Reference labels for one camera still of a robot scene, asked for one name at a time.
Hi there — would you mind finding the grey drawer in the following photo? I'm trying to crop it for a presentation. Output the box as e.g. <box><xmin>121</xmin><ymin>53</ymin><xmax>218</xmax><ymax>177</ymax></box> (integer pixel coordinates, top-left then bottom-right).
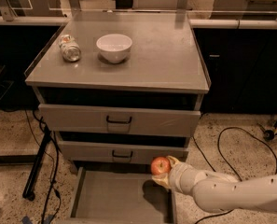
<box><xmin>39</xmin><ymin>104</ymin><xmax>201</xmax><ymax>137</ymax></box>
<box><xmin>55</xmin><ymin>166</ymin><xmax>177</xmax><ymax>224</ymax></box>
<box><xmin>58</xmin><ymin>132</ymin><xmax>189</xmax><ymax>164</ymax></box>

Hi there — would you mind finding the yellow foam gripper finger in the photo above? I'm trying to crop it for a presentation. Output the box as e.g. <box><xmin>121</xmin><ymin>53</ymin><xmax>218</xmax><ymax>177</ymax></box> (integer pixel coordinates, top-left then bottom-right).
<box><xmin>152</xmin><ymin>173</ymin><xmax>171</xmax><ymax>189</ymax></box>
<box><xmin>167</xmin><ymin>156</ymin><xmax>180</xmax><ymax>168</ymax></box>

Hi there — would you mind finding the black wheeled cart base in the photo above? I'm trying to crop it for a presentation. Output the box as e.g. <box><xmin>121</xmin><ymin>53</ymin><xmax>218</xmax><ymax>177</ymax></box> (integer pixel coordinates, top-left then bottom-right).
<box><xmin>260</xmin><ymin>112</ymin><xmax>277</xmax><ymax>141</ymax></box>

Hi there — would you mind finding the middle grey drawer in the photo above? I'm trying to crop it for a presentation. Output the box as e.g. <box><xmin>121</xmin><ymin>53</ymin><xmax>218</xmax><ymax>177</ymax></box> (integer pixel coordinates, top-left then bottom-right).
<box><xmin>58</xmin><ymin>132</ymin><xmax>189</xmax><ymax>164</ymax></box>

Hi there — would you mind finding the grey drawer cabinet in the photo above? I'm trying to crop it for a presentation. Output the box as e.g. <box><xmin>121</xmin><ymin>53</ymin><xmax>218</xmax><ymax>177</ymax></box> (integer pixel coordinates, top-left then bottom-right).
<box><xmin>26</xmin><ymin>12</ymin><xmax>209</xmax><ymax>224</ymax></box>

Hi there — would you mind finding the bottom grey drawer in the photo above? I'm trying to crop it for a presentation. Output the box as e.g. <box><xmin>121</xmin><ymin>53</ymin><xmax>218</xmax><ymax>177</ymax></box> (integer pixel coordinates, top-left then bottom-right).
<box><xmin>55</xmin><ymin>166</ymin><xmax>177</xmax><ymax>224</ymax></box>

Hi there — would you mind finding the red apple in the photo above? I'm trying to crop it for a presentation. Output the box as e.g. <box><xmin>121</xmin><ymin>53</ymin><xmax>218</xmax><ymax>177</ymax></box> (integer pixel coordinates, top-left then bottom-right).
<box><xmin>151</xmin><ymin>157</ymin><xmax>171</xmax><ymax>175</ymax></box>

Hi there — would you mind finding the black floor cable right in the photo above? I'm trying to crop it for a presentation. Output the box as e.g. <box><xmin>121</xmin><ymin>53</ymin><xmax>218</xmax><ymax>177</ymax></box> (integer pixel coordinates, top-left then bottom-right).
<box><xmin>192</xmin><ymin>126</ymin><xmax>277</xmax><ymax>224</ymax></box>

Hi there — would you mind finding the black floor cable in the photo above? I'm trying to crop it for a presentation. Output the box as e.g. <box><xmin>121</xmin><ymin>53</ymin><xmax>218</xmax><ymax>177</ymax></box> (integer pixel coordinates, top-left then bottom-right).
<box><xmin>24</xmin><ymin>109</ymin><xmax>62</xmax><ymax>224</ymax></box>
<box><xmin>192</xmin><ymin>126</ymin><xmax>277</xmax><ymax>224</ymax></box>

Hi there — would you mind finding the top grey drawer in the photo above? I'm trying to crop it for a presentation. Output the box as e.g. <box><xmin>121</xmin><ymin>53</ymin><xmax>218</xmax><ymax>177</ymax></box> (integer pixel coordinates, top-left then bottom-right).
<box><xmin>39</xmin><ymin>104</ymin><xmax>201</xmax><ymax>137</ymax></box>

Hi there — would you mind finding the white counter rail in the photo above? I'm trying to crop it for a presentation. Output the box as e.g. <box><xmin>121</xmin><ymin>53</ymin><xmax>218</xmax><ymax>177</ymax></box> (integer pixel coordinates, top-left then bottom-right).
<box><xmin>0</xmin><ymin>15</ymin><xmax>277</xmax><ymax>30</ymax></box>

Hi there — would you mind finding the black floor cable left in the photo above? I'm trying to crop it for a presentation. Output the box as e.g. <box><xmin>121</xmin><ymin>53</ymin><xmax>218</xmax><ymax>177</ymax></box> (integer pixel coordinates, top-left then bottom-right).
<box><xmin>24</xmin><ymin>109</ymin><xmax>62</xmax><ymax>224</ymax></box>

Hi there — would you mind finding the black stand leg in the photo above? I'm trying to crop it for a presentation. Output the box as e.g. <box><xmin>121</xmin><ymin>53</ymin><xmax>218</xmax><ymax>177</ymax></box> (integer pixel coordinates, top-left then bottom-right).
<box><xmin>22</xmin><ymin>127</ymin><xmax>50</xmax><ymax>201</ymax></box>

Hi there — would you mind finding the white ceramic bowl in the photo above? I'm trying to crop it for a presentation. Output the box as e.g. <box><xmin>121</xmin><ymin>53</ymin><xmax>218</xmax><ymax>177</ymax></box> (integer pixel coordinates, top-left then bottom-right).
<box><xmin>96</xmin><ymin>34</ymin><xmax>132</xmax><ymax>63</ymax></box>

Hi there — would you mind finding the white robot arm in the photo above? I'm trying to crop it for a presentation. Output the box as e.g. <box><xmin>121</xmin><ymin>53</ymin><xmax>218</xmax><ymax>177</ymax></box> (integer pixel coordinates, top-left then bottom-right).
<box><xmin>151</xmin><ymin>156</ymin><xmax>277</xmax><ymax>214</ymax></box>

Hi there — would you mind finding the crushed soda can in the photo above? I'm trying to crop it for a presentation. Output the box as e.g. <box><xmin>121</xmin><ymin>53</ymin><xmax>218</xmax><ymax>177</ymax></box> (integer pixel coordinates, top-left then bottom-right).
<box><xmin>58</xmin><ymin>35</ymin><xmax>81</xmax><ymax>63</ymax></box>

